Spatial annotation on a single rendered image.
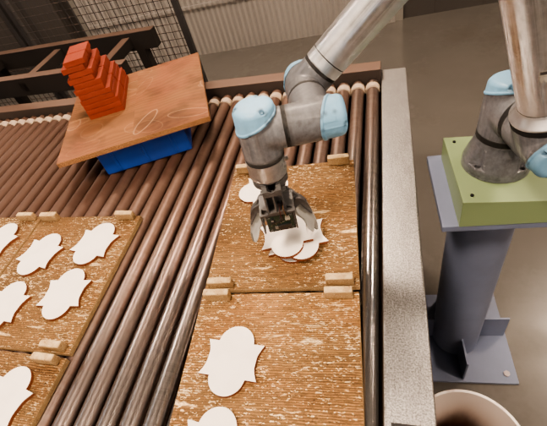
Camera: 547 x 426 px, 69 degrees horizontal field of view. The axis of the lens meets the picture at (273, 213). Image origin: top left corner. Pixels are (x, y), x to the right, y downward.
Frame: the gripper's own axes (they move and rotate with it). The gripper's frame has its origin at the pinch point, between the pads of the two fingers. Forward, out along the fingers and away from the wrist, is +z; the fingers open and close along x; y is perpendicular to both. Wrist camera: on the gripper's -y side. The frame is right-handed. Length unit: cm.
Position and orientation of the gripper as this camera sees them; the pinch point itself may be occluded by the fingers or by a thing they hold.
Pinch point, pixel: (285, 232)
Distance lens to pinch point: 93.3
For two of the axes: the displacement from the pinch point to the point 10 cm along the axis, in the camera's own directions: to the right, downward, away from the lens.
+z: 1.9, 6.9, 7.0
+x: 9.8, -1.9, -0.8
